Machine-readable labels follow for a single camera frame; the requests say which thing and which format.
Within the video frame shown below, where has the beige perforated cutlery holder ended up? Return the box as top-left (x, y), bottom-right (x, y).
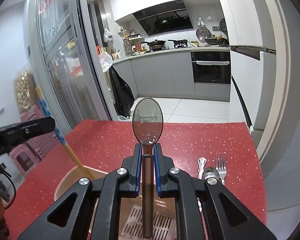
top-left (53, 166), bottom-right (178, 240)

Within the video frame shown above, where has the blue patterned wooden chopstick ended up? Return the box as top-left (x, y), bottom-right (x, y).
top-left (35, 87), bottom-right (95, 180)

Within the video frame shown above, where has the silver metal spoon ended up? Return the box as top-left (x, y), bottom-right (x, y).
top-left (203, 167), bottom-right (220, 180)

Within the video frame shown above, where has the black built-in oven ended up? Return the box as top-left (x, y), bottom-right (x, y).
top-left (191, 51), bottom-right (231, 85)

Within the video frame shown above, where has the white handled utensil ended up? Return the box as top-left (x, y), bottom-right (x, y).
top-left (197, 157), bottom-right (207, 180)

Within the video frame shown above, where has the black wok on stove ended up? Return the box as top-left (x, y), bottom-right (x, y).
top-left (141, 40), bottom-right (166, 47)

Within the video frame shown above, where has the pink plastic stool stack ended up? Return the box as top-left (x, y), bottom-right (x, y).
top-left (9, 104), bottom-right (61, 178)

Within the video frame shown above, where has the brown translucent plastic spoon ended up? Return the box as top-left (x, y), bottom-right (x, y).
top-left (132, 98), bottom-right (164, 239)

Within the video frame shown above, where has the white refrigerator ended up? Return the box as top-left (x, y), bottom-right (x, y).
top-left (227, 0), bottom-right (276, 133)

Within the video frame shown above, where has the glass sliding door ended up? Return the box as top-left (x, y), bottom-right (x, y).
top-left (26, 0), bottom-right (112, 133)

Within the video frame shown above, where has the black garbage bag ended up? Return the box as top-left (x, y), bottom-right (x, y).
top-left (109, 66), bottom-right (135, 118)

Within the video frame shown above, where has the bag of round nuts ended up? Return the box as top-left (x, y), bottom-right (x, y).
top-left (13, 71), bottom-right (36, 113)

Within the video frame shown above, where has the silver metal fork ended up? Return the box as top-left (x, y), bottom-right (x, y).
top-left (216, 153), bottom-right (227, 185)

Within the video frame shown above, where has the black range hood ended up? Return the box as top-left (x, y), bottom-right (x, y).
top-left (133, 0), bottom-right (193, 36)

